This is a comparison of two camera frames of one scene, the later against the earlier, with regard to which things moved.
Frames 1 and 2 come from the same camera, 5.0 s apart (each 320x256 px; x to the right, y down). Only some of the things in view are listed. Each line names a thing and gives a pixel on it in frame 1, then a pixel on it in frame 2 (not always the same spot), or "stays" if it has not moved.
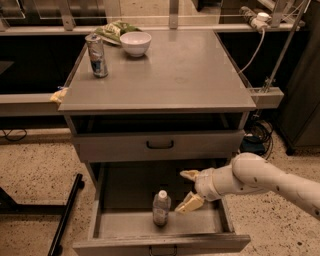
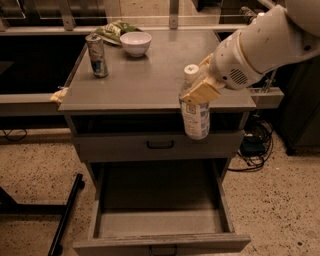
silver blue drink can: (97, 55) stays
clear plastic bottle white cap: (161, 206) -> (194, 117)
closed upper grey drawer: (143, 146) stays
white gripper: (204, 185) -> (230, 66)
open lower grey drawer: (124, 222) stays
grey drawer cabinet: (180, 107) stays
